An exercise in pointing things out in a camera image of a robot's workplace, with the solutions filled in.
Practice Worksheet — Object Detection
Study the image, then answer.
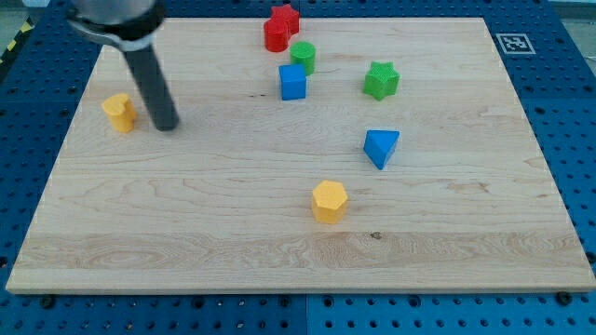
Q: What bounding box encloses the blue triangle block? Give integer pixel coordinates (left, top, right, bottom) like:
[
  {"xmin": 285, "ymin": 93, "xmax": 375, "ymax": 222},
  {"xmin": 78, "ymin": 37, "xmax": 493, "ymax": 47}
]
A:
[{"xmin": 363, "ymin": 129, "xmax": 400, "ymax": 170}]

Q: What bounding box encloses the wooden board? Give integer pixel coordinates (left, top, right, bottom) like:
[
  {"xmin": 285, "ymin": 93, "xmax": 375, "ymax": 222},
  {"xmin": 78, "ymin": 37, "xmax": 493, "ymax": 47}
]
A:
[{"xmin": 7, "ymin": 18, "xmax": 595, "ymax": 295}]

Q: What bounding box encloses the white fiducial marker tag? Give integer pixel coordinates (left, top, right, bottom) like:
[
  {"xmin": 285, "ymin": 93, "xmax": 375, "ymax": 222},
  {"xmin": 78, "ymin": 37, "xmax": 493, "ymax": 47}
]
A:
[{"xmin": 495, "ymin": 33, "xmax": 535, "ymax": 55}]

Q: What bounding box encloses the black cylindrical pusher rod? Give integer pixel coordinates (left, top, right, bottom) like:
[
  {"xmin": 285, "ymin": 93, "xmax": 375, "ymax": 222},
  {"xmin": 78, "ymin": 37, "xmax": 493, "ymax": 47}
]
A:
[{"xmin": 124, "ymin": 45, "xmax": 180, "ymax": 131}]

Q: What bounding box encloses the yellow hexagon block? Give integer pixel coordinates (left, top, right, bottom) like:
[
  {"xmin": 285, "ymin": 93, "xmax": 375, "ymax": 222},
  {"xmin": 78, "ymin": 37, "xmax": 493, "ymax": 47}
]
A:
[{"xmin": 311, "ymin": 180, "xmax": 348, "ymax": 224}]

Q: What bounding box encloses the blue cube block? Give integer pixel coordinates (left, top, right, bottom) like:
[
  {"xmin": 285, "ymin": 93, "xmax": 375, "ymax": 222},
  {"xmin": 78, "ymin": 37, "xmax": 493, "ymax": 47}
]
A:
[{"xmin": 278, "ymin": 64, "xmax": 306, "ymax": 101}]

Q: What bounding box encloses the green cylinder block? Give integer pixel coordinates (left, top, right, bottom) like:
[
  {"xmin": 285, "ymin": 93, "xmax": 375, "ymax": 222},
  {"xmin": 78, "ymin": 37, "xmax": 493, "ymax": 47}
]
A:
[{"xmin": 290, "ymin": 41, "xmax": 317, "ymax": 75}]

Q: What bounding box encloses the green star block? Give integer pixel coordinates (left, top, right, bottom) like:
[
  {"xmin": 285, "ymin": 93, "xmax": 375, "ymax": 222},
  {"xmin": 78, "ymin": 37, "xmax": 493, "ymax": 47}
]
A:
[{"xmin": 363, "ymin": 61, "xmax": 400, "ymax": 101}]

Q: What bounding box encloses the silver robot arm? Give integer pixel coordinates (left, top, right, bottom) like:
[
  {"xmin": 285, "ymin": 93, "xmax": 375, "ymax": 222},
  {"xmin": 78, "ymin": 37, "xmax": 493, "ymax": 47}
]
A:
[{"xmin": 66, "ymin": 0, "xmax": 180, "ymax": 131}]

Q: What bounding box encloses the red star block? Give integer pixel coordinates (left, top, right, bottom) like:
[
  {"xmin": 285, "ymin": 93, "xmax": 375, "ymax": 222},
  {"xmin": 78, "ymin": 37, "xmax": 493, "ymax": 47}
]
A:
[{"xmin": 271, "ymin": 4, "xmax": 301, "ymax": 34}]

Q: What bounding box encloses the yellow heart block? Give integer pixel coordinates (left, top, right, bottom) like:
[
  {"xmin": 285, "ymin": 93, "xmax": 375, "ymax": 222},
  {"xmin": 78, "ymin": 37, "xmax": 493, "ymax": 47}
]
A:
[{"xmin": 102, "ymin": 93, "xmax": 137, "ymax": 133}]

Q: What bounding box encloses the red cylinder block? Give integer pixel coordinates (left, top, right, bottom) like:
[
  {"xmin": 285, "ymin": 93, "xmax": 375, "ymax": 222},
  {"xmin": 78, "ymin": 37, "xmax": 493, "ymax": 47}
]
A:
[{"xmin": 264, "ymin": 18, "xmax": 291, "ymax": 52}]

